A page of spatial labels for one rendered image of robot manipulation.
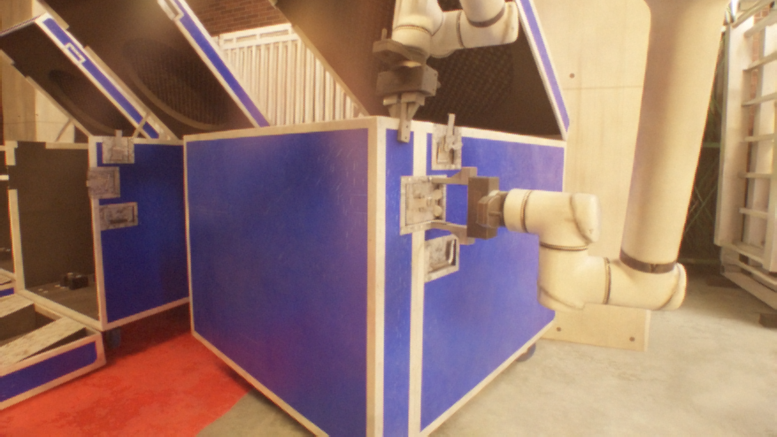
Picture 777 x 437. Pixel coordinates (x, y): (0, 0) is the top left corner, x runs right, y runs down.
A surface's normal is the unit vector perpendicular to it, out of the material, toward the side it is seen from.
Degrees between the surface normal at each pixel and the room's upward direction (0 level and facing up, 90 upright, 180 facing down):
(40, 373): 90
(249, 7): 90
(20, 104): 90
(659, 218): 108
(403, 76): 80
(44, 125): 90
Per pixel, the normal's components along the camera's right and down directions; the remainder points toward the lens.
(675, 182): -0.22, 0.38
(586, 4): -0.36, 0.07
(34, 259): 0.90, 0.05
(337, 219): -0.67, 0.06
